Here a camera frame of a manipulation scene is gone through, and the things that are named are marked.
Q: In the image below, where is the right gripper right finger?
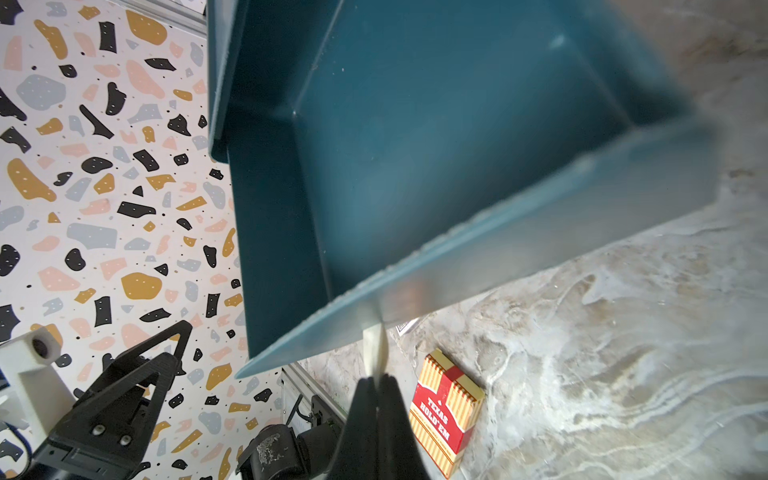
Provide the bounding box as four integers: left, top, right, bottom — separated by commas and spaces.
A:
377, 374, 429, 480

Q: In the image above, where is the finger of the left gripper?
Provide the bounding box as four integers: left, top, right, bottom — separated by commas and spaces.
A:
35, 353, 180, 474
111, 320, 193, 375

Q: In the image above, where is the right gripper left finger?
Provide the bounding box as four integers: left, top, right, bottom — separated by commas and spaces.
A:
327, 377, 378, 479

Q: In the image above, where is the teal top drawer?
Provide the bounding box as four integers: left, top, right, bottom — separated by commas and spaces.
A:
223, 1, 718, 377

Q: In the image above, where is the teal drawer cabinet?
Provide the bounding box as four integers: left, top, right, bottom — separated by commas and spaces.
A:
206, 0, 239, 163

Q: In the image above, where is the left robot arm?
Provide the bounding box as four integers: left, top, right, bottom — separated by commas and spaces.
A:
23, 321, 344, 479

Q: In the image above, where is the red Texas Hold'em card box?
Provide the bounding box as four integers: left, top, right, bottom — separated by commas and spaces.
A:
408, 349, 486, 479

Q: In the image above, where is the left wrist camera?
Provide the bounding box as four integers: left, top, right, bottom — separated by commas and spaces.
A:
1, 328, 75, 447

